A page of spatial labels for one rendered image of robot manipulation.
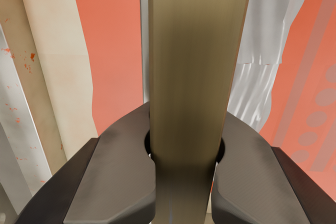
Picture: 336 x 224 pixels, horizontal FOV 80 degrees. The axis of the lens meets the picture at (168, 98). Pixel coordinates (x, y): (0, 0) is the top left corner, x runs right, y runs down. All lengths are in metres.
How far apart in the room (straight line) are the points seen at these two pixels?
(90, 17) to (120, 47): 0.04
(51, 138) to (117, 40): 0.15
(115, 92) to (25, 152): 0.13
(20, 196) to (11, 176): 0.25
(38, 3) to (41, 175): 0.20
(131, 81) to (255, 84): 0.13
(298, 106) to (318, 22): 0.09
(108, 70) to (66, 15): 0.06
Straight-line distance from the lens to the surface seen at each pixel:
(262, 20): 0.21
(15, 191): 2.43
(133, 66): 0.22
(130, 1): 0.21
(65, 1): 0.23
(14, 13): 0.24
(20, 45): 0.24
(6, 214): 0.38
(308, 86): 0.27
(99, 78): 0.24
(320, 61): 0.26
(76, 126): 0.28
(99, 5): 0.22
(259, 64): 0.23
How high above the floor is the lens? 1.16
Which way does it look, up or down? 62 degrees down
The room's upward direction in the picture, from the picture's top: 175 degrees counter-clockwise
